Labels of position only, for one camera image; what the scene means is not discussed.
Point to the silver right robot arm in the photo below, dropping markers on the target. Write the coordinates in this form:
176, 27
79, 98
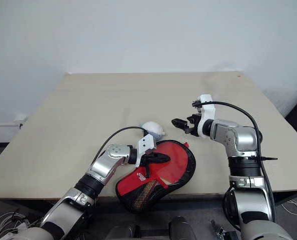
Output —
243, 136

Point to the white wall socket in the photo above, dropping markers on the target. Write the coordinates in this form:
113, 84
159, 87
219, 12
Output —
21, 117

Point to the small metal bracket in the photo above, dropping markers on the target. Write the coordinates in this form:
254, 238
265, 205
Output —
222, 232

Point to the dark rounded shape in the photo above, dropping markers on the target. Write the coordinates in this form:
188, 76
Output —
124, 232
182, 228

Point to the white crumpled wad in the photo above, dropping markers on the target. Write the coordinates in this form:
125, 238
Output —
152, 127

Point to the black mesh pouch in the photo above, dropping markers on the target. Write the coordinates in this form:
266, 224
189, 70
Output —
128, 187

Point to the black metal table frame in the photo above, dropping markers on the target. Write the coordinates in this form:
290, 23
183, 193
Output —
288, 196

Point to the white power strip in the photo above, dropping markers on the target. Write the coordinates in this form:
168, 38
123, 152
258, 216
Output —
16, 230

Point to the white wall skirting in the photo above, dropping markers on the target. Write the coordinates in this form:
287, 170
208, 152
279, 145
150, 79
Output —
1, 132

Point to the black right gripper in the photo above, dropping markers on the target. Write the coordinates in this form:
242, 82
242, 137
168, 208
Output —
194, 120

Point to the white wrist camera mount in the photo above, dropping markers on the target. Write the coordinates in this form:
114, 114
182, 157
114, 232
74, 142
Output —
208, 112
146, 143

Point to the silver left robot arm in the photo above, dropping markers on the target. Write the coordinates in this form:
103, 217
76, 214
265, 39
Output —
106, 167

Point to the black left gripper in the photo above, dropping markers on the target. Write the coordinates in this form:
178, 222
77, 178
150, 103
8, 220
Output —
148, 160

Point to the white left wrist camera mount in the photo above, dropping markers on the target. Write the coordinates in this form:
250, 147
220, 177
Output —
146, 143

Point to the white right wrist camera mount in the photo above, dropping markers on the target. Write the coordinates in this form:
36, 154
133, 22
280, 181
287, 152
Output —
208, 112

